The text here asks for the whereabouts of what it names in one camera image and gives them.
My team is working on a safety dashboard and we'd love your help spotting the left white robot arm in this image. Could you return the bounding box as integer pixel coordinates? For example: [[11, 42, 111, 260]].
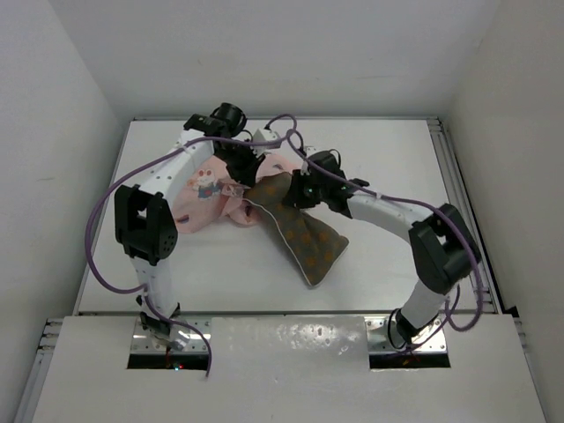
[[114, 103, 276, 352]]

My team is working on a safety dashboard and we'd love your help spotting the right aluminium frame rail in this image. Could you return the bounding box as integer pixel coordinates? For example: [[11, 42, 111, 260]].
[[427, 117, 501, 314]]

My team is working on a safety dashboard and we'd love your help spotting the white front cover board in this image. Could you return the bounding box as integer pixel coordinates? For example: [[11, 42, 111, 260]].
[[33, 315, 544, 422]]

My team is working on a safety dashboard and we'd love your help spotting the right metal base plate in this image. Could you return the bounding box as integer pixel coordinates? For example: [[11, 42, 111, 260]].
[[366, 315, 449, 354]]

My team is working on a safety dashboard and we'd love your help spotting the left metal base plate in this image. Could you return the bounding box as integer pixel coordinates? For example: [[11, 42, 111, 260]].
[[130, 318, 212, 356]]

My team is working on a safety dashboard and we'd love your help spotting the grey orange dotted pillow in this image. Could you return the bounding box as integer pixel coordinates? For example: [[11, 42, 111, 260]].
[[244, 172, 349, 288]]

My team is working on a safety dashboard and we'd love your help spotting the purple cable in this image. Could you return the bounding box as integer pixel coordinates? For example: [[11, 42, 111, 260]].
[[84, 114, 305, 379], [286, 129, 482, 353]]

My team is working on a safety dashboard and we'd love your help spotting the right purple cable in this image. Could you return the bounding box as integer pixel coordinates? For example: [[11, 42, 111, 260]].
[[286, 129, 482, 353]]

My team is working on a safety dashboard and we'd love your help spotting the metal base plate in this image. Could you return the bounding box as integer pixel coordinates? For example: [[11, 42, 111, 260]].
[[366, 315, 449, 354], [130, 318, 212, 356]]

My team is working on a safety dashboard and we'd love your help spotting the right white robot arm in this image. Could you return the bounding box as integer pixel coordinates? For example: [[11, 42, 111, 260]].
[[285, 148, 481, 350]]

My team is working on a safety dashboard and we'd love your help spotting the aluminium frame rail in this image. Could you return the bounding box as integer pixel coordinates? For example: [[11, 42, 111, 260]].
[[13, 318, 63, 423], [427, 117, 501, 314]]

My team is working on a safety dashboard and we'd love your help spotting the pink cartoon print pillowcase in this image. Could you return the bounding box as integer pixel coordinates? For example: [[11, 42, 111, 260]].
[[174, 152, 296, 234]]

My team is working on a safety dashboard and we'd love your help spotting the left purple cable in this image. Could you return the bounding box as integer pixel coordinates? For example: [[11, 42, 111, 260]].
[[84, 114, 305, 379]]

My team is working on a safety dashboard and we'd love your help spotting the left aluminium frame rail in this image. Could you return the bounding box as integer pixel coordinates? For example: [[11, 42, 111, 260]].
[[13, 318, 63, 423]]

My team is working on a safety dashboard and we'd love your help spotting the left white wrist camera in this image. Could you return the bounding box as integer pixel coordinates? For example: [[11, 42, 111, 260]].
[[251, 128, 285, 158]]

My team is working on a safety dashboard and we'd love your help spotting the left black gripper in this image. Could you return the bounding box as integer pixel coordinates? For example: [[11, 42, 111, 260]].
[[214, 138, 263, 187]]

